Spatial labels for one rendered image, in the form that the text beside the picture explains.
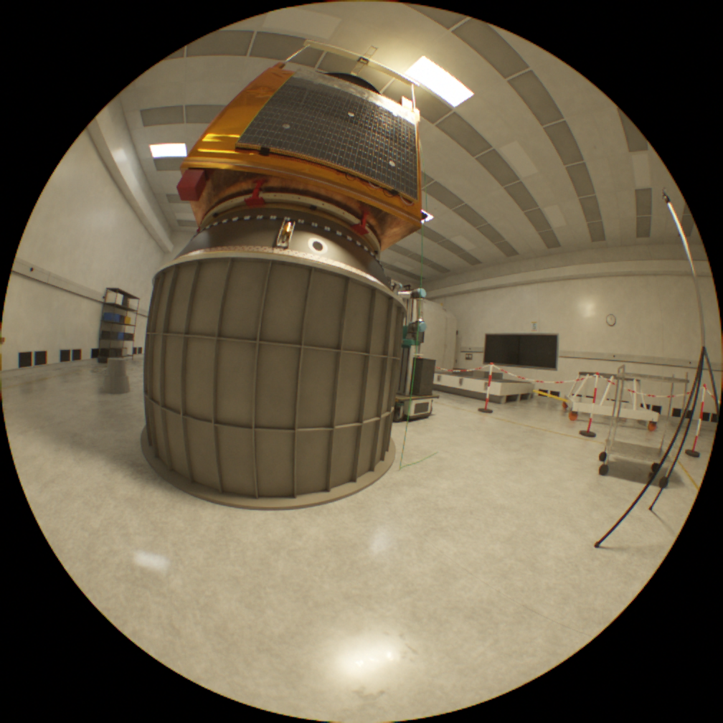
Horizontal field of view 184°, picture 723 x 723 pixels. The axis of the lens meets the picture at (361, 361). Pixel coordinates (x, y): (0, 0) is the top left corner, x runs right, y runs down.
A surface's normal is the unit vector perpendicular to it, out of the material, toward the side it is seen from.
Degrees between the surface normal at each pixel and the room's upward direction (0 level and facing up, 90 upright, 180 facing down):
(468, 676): 0
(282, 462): 90
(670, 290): 90
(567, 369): 90
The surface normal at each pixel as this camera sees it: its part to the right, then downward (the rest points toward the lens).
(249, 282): 0.26, 0.04
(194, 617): 0.11, -0.99
